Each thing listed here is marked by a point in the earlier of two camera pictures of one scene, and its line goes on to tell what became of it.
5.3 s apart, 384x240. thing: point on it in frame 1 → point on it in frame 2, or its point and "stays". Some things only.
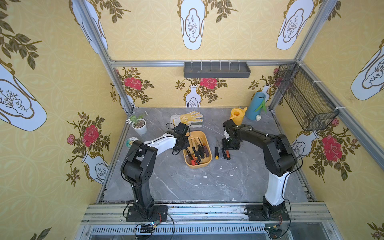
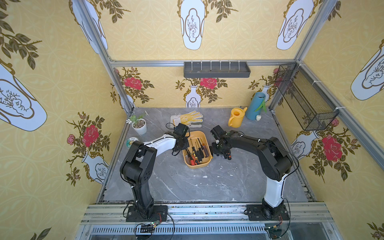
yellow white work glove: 187,118 stays
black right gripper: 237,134 → 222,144
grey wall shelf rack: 216,69 stays
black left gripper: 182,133 stays
